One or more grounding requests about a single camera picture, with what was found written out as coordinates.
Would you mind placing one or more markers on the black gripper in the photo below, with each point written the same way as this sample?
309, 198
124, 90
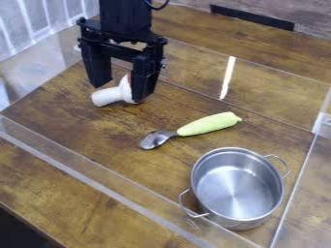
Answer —
120, 34

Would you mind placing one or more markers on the toy mushroom red cap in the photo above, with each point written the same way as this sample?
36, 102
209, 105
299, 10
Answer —
114, 94

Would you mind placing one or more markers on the green handled metal spoon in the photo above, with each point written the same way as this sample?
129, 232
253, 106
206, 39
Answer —
201, 126

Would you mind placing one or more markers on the black bar on table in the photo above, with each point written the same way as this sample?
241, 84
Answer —
260, 19

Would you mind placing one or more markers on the stainless steel pot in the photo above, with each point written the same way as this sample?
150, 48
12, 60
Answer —
236, 187

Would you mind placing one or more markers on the clear acrylic enclosure wall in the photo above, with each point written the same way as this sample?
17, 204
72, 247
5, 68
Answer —
82, 184

